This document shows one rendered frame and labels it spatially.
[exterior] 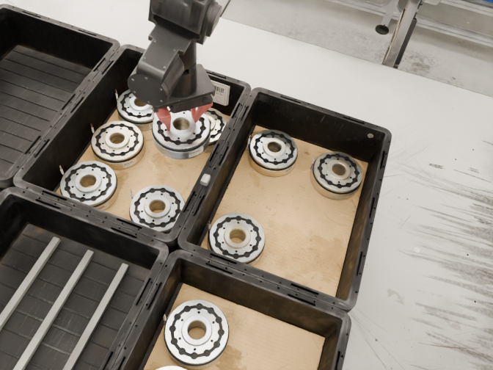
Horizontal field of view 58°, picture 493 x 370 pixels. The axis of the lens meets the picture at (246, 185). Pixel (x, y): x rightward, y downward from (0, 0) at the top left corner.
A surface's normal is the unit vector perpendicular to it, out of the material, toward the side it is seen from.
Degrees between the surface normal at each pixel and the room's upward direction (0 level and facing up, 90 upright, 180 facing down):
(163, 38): 11
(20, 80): 0
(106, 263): 0
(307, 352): 0
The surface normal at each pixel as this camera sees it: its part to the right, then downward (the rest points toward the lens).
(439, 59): 0.11, -0.55
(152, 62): 0.23, -0.39
